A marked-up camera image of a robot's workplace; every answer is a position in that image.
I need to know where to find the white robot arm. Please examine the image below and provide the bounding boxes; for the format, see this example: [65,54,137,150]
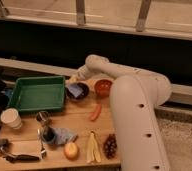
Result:
[69,55,171,171]

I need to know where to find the purple bowl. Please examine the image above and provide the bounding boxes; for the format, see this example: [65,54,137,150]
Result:
[66,82,89,101]

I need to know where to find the red bowl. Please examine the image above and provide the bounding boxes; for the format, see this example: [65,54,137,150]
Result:
[94,79,112,98]

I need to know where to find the orange carrot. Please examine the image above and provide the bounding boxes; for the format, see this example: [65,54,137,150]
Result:
[89,104,102,121]

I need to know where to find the green plastic tray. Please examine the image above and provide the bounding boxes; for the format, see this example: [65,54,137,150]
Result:
[8,76,65,113]

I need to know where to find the small metal cup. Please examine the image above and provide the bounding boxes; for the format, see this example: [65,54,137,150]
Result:
[36,111,49,125]

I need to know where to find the blue cloth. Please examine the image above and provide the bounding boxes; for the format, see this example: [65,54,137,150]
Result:
[54,128,78,145]

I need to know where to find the blue cup with dark inside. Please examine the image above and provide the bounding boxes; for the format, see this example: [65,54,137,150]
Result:
[41,127,56,144]

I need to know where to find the yellow apple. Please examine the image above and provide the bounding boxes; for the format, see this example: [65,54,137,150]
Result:
[64,142,79,160]

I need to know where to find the white paper cup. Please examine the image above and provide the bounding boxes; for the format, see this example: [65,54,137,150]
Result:
[1,108,22,129]

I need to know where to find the yellow banana peel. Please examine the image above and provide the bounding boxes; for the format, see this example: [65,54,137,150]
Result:
[86,132,101,163]

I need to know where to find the bunch of dark grapes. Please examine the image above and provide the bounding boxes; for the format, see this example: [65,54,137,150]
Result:
[103,134,117,159]

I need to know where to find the metal tongs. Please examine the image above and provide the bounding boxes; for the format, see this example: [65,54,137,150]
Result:
[37,129,47,159]

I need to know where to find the black handled tool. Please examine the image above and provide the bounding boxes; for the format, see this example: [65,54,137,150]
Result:
[5,154,40,163]

